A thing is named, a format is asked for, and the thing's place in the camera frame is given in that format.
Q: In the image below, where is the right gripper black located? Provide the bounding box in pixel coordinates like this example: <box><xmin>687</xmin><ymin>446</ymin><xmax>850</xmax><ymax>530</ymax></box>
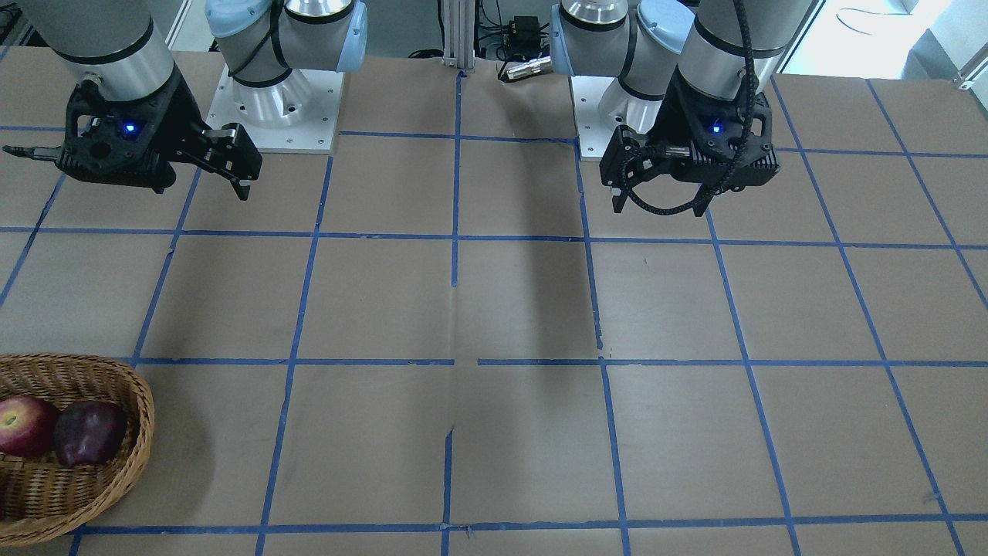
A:
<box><xmin>3</xmin><ymin>66</ymin><xmax>262</xmax><ymax>202</ymax></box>

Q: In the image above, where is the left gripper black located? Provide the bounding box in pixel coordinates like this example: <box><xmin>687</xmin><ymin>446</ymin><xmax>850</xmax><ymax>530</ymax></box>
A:
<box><xmin>600</xmin><ymin>69</ymin><xmax>777</xmax><ymax>217</ymax></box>

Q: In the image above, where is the dark red apple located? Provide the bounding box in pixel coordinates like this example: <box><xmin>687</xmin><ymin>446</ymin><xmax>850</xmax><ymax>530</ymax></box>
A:
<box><xmin>54</xmin><ymin>400</ymin><xmax>127</xmax><ymax>467</ymax></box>

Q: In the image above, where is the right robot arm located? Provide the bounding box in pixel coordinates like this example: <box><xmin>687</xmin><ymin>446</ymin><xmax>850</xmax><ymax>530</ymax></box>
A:
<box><xmin>4</xmin><ymin>1</ymin><xmax>368</xmax><ymax>201</ymax></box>

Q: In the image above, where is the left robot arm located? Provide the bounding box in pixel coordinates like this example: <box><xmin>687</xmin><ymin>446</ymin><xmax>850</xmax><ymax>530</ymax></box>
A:
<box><xmin>550</xmin><ymin>1</ymin><xmax>813</xmax><ymax>217</ymax></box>

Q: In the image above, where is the woven wicker basket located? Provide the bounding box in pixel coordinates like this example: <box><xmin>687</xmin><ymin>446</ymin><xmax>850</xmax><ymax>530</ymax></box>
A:
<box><xmin>0</xmin><ymin>353</ymin><xmax>155</xmax><ymax>548</ymax></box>

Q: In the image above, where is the silver cable connector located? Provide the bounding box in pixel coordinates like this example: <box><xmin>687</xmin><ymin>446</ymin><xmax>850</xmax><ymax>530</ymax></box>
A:
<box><xmin>501</xmin><ymin>56</ymin><xmax>553</xmax><ymax>83</ymax></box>

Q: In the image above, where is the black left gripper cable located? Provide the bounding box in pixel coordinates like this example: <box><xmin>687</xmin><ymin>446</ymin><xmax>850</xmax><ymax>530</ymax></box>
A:
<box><xmin>621</xmin><ymin>0</ymin><xmax>756</xmax><ymax>217</ymax></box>

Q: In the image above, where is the aluminium frame post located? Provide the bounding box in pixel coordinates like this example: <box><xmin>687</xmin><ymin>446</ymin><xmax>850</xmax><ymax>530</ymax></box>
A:
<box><xmin>440</xmin><ymin>1</ymin><xmax>477</xmax><ymax>73</ymax></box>

